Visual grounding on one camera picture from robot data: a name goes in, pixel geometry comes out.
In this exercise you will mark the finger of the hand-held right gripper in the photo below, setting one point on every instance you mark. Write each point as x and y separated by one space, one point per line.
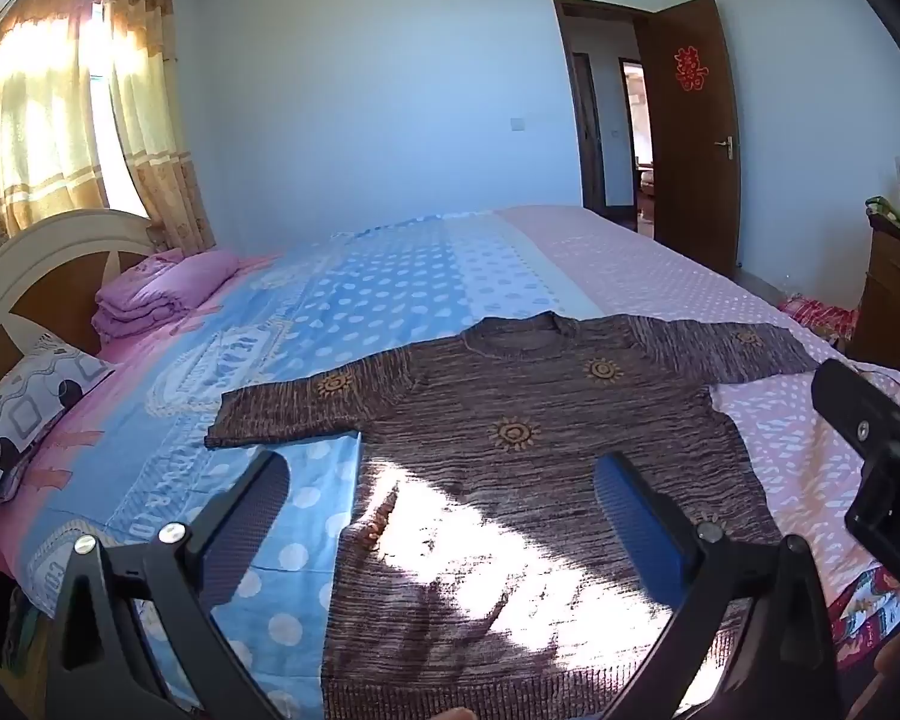
859 409

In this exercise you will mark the grey patterned pillow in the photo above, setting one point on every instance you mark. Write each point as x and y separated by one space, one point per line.
22 420

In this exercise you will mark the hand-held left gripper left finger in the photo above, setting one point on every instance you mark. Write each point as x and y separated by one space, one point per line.
259 510

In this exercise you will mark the green cloth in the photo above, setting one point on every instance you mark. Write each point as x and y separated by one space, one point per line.
885 208

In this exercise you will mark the brown knit sweater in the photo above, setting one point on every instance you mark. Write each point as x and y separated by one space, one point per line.
532 480

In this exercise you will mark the polka dot bed sheet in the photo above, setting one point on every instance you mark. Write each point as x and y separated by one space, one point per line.
390 292

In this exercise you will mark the folded pink blanket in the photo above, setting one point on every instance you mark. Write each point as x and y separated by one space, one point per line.
157 292

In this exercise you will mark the dark wooden door frame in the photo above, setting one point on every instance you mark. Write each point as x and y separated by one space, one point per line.
566 90

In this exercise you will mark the red paper door decoration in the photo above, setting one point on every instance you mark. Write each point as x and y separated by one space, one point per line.
688 69

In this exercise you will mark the yellow patterned curtain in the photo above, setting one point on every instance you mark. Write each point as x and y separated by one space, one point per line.
37 127
157 150

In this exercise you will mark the cream wooden headboard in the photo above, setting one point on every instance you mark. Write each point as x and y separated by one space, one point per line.
15 270

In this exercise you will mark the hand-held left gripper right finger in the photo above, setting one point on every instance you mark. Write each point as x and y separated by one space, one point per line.
641 532

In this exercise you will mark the brown wooden cabinet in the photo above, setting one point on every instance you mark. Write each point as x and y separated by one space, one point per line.
892 292

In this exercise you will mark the colourful printed blanket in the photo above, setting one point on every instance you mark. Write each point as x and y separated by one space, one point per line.
870 607

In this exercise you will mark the red patterned cloth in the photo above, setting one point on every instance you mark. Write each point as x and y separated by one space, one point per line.
817 315

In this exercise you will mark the brown wooden door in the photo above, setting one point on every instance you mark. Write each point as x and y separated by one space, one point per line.
690 180

